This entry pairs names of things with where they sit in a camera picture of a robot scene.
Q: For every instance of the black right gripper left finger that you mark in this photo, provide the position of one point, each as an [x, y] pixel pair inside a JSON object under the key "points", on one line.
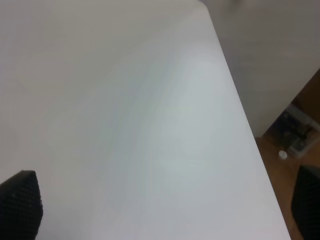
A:
{"points": [[21, 208]]}

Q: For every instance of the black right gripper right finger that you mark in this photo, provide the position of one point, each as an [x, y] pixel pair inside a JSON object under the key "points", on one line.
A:
{"points": [[305, 204]]}

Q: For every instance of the small white cap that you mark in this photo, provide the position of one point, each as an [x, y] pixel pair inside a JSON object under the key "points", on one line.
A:
{"points": [[282, 154]]}

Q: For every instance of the clear plastic storage box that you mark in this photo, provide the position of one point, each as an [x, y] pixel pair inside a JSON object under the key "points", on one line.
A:
{"points": [[294, 131]]}

